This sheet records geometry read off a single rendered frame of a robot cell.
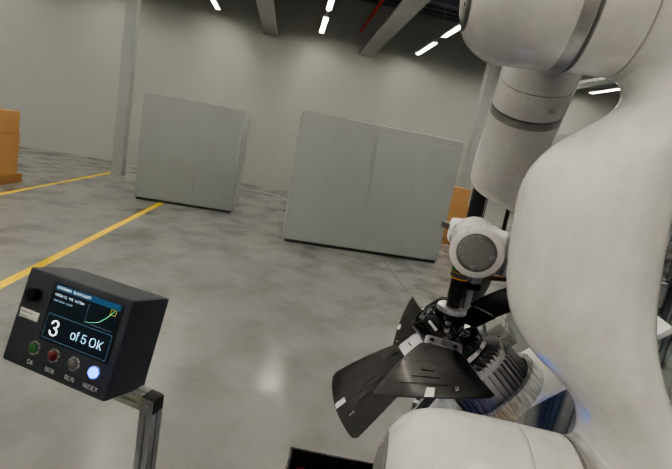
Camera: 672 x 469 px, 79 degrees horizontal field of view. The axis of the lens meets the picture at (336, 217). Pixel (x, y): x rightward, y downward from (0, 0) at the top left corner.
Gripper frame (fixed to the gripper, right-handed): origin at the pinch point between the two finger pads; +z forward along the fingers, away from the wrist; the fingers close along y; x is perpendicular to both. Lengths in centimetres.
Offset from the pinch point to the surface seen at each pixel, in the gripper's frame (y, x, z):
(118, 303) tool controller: -60, -24, -40
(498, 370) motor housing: 13.5, -32.5, 1.6
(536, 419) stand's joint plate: 29, -50, 18
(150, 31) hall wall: -931, 238, 912
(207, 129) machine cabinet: -462, 1, 562
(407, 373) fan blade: -6.5, -30.4, -17.7
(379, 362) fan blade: -14.7, -42.1, 5.5
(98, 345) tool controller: -62, -32, -42
